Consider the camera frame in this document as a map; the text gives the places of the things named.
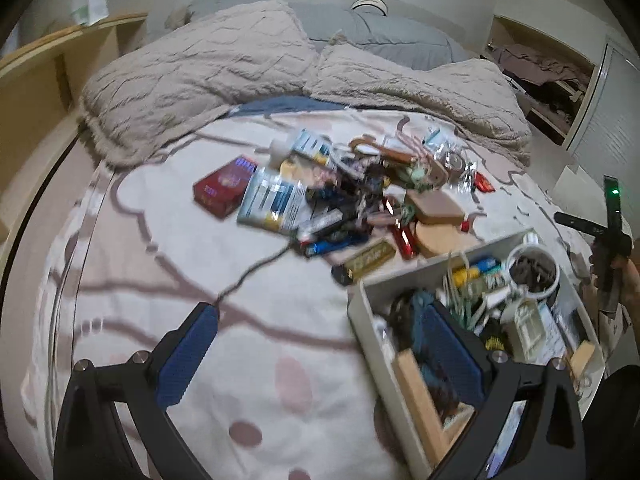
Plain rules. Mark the person's right hand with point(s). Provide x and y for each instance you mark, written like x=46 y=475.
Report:
x=631 y=280

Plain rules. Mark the blue white tissue packet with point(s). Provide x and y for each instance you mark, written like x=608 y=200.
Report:
x=272 y=200

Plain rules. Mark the small white sachet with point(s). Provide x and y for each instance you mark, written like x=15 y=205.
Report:
x=435 y=136

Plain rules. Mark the dark blue cloth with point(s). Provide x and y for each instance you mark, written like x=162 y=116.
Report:
x=280 y=105

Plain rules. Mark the gold black lighter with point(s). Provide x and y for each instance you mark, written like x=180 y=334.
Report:
x=362 y=260

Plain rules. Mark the white sliding door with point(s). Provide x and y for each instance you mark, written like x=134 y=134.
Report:
x=610 y=110

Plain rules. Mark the round wooden coaster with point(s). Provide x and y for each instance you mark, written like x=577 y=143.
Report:
x=440 y=240

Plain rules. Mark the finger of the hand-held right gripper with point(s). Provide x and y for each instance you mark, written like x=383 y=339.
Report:
x=580 y=221

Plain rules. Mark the grey pillow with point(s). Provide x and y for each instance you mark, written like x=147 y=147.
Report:
x=390 y=35

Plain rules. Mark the red cigarette box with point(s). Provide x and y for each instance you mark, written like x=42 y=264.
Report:
x=225 y=187

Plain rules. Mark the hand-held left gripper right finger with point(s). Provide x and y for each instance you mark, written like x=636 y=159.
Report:
x=450 y=350

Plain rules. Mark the closet shelf with clothes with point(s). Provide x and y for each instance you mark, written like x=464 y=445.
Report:
x=540 y=75

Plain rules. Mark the white round tub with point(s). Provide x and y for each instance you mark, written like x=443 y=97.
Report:
x=515 y=255

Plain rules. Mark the long wooden board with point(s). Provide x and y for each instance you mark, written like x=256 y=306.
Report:
x=420 y=400

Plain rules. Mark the beige fluffy blanket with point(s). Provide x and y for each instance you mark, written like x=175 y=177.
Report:
x=200 y=75

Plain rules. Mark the clear plastic bag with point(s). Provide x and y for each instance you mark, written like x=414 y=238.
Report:
x=452 y=160

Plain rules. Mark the pink patterned bed sheet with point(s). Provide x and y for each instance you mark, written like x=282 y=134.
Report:
x=150 y=260

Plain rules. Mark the small white bottle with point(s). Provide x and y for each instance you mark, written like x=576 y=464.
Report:
x=279 y=149

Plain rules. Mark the red lighter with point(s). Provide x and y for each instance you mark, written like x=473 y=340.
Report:
x=405 y=237

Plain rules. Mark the white container box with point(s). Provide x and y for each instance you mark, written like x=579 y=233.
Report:
x=372 y=310

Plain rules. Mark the wooden bedside shelf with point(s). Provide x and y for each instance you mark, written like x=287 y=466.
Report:
x=50 y=75

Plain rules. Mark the blue yellow lighter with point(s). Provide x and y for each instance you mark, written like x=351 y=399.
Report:
x=482 y=265

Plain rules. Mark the cream plastic holder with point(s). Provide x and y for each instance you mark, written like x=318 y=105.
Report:
x=525 y=327

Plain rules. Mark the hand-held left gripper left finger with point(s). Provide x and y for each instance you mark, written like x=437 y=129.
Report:
x=187 y=355

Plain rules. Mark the brown wooden block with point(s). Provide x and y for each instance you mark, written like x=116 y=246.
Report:
x=437 y=207

